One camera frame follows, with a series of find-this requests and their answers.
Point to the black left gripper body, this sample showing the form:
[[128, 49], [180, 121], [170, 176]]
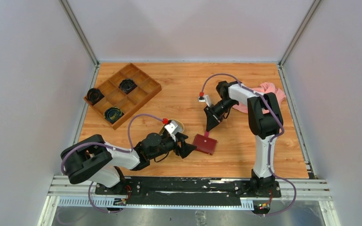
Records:
[[168, 144]]

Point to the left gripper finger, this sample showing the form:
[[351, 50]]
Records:
[[186, 149], [180, 137]]

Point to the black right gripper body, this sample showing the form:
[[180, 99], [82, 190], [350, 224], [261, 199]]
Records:
[[221, 108]]

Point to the beige oval tray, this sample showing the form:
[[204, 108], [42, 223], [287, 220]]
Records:
[[163, 131]]

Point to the red leather card holder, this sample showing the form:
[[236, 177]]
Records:
[[204, 143]]

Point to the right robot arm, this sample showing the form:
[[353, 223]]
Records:
[[265, 122]]

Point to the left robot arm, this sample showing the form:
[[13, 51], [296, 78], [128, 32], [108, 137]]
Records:
[[98, 161]]

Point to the pink cloth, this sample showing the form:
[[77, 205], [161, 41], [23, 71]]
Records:
[[265, 87]]

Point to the black round part lower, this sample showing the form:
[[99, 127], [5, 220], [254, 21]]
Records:
[[113, 114]]

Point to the black round part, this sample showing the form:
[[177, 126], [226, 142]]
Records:
[[127, 85], [113, 114], [94, 95]]

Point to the brown wooden divided tray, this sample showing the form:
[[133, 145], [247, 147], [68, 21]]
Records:
[[147, 88]]

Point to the black round part upper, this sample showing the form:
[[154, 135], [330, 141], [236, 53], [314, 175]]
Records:
[[127, 85]]

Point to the black round part left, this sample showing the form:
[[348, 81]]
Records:
[[94, 95]]

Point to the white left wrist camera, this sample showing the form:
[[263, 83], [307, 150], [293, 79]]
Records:
[[174, 126]]

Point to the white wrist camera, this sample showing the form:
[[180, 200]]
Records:
[[204, 98], [174, 126]]

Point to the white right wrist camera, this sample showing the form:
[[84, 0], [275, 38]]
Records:
[[204, 98]]

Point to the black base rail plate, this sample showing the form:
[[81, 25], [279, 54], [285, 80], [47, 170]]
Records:
[[177, 191]]

